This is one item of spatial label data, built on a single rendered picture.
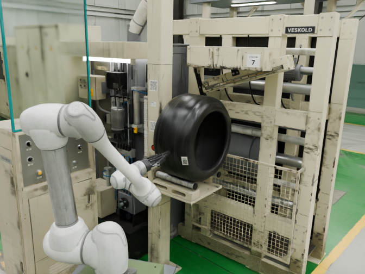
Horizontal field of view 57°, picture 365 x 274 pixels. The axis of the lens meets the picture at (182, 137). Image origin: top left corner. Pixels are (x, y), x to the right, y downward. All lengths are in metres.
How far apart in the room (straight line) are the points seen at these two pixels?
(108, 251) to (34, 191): 0.90
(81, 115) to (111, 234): 0.56
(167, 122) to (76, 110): 0.88
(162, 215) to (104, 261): 1.12
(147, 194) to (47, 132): 0.60
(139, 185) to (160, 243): 1.15
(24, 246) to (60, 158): 1.11
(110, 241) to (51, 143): 0.50
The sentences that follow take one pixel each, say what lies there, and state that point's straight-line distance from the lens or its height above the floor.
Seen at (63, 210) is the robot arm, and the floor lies 1.07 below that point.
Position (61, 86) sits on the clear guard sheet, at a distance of 2.32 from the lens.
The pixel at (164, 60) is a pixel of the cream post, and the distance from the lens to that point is 2.35.
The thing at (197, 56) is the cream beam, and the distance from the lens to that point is 2.45.
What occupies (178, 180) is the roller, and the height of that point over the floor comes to 0.91.
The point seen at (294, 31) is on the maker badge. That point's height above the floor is 1.89.
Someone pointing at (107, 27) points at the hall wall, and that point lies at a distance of 12.86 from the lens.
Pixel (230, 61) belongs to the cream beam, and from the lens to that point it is 2.30.
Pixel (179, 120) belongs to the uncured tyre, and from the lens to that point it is 2.05.
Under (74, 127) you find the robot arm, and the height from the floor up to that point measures 1.46.
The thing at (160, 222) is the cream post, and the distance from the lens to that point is 2.66.
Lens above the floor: 1.77
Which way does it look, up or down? 15 degrees down
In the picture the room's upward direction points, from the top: 1 degrees clockwise
